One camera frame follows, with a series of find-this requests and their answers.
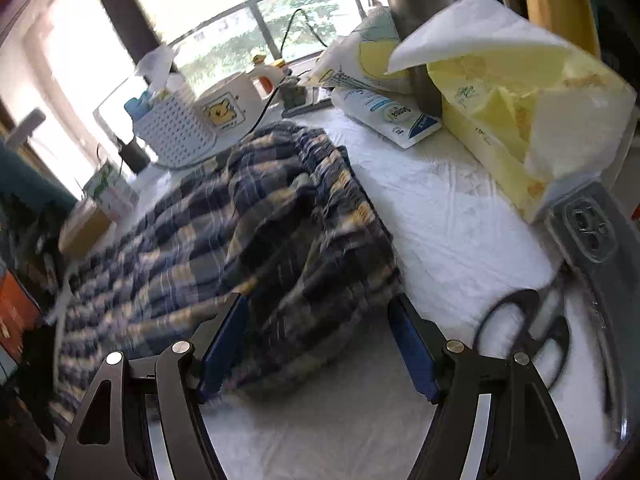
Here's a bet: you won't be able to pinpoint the plaid flannel pants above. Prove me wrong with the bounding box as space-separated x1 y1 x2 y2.
49 122 400 429

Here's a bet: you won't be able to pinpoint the black scissors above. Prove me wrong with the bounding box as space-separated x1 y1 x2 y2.
472 264 573 391

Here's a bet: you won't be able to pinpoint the beige lidded food container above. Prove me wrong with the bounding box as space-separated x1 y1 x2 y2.
58 197 112 260

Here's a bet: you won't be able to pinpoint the smartphone in clear case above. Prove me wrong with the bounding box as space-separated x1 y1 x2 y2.
544 180 639 443

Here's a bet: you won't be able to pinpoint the green white milk carton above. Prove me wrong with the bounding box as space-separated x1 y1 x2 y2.
82 160 139 223

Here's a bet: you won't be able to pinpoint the teal curtain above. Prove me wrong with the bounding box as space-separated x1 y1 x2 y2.
1 145 77 214

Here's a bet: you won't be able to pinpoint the white perforated storage basket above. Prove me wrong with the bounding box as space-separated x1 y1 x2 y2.
132 82 217 169

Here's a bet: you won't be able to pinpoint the yellow tissue box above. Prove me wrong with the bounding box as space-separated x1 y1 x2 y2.
388 0 636 222

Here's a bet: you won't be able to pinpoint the white lotion tube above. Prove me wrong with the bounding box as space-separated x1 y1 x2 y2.
331 87 442 150

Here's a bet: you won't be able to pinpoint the white cartoon bear mug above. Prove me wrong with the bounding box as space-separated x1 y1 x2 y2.
194 72 266 134

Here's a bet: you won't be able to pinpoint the white plastic bag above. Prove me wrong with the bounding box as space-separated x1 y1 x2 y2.
136 44 177 93

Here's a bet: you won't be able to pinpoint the small duck bottle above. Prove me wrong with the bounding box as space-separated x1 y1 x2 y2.
248 54 286 94

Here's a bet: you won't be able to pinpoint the yellow white snack packet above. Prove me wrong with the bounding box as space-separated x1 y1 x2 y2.
300 6 412 96

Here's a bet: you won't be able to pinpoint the yellow curtain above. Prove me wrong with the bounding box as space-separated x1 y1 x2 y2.
526 0 601 58

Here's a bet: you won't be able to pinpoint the black power cable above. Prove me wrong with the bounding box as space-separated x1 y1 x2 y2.
154 8 331 172

